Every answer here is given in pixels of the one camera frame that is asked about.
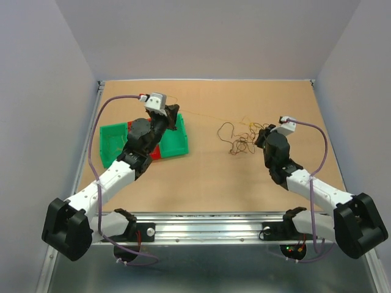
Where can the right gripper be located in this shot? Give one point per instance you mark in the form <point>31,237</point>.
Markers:
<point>264,133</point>

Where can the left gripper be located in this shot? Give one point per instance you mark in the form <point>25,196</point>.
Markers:
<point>170,119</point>

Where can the green bin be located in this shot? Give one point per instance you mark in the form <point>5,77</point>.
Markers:
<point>175,143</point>
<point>112,141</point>

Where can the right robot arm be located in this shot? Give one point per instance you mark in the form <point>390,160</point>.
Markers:
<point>352,222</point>

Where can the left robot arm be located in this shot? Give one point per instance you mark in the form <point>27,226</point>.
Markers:
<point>72,225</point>

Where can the red bin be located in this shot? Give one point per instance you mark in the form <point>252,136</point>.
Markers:
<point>155,154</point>

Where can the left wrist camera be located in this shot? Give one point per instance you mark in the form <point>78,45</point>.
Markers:
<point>156,102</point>

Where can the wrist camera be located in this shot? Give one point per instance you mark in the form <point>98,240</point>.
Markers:
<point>287,125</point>
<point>156,102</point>

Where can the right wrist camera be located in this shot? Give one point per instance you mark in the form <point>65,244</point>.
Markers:
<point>287,125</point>

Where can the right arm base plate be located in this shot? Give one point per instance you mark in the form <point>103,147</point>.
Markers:
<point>275,233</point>

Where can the aluminium rail frame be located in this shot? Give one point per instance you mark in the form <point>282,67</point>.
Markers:
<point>209,195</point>

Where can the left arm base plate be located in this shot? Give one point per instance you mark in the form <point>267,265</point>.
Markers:
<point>137,232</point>

